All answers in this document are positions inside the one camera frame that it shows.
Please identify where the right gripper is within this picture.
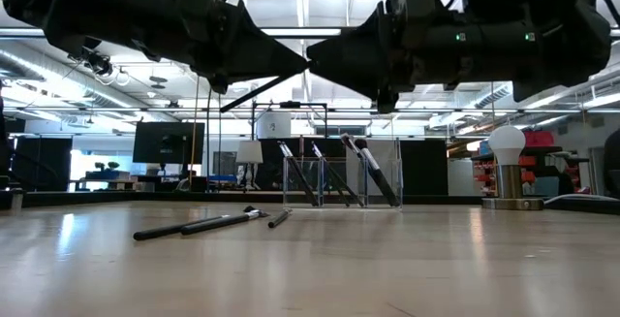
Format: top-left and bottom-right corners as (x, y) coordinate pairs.
(306, 0), (485, 113)

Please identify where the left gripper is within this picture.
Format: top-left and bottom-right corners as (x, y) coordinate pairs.
(167, 0), (310, 94)

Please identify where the black brush fluffy head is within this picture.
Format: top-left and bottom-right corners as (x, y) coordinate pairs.
(339, 133), (394, 208)

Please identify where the small dark pencil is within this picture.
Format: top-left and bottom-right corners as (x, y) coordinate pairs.
(267, 207), (294, 230)

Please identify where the white shade table lamp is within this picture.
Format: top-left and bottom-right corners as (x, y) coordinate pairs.
(234, 140), (264, 192)

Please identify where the clear acrylic brush organizer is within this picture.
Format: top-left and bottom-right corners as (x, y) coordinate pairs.
(282, 137), (405, 210)

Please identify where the black monitor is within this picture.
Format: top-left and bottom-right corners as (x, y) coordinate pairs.
(132, 121), (206, 166)

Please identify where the black partition panel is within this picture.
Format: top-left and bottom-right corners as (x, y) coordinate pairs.
(13, 136), (74, 193)
(400, 139), (450, 197)

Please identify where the table lamp white bulb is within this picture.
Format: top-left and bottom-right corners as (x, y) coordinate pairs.
(480, 124), (545, 212)

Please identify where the red storage shelf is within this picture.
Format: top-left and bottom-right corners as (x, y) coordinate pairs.
(472, 130), (566, 197)

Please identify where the black aluminium table frame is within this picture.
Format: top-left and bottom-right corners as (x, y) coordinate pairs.
(0, 188), (620, 215)

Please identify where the white lamp cable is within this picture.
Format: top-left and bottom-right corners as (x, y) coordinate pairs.
(542, 192), (620, 206)

